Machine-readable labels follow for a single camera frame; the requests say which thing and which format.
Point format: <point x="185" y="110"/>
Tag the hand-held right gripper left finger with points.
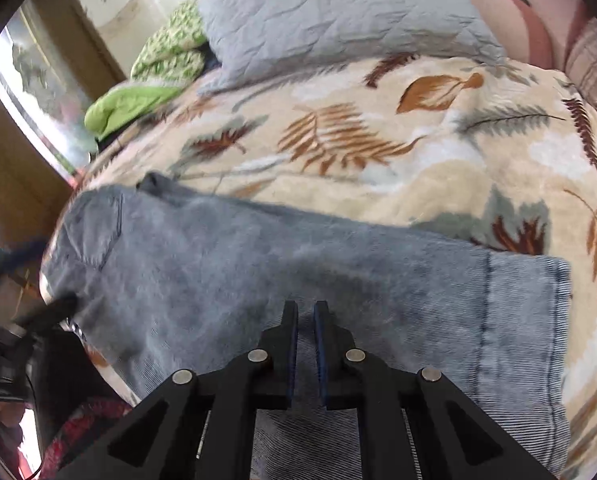
<point x="293" y="360"/>

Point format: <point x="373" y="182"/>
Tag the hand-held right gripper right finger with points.
<point x="319" y="355"/>

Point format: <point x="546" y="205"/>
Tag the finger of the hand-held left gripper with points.
<point x="53" y="311"/>

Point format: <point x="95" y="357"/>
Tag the grey-blue denim pants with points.
<point x="228" y="270"/>

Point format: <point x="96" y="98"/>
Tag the red patterned clothing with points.
<point x="83" y="435"/>

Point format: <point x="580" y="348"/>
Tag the beige leaf-print blanket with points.
<point x="378" y="160"/>

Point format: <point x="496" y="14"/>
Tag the stained glass wooden door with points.
<point x="33" y="90"/>

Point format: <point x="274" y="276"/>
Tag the green patterned quilt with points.
<point x="168" y="55"/>

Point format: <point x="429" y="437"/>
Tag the dark blue cloth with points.
<point x="213" y="61"/>

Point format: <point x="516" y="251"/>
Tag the grey quilted pillow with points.
<point x="338" y="15"/>

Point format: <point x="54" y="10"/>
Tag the pink cushions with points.
<point x="508" y="15"/>

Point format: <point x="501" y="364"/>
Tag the striped beige pillow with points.
<point x="593" y="65"/>

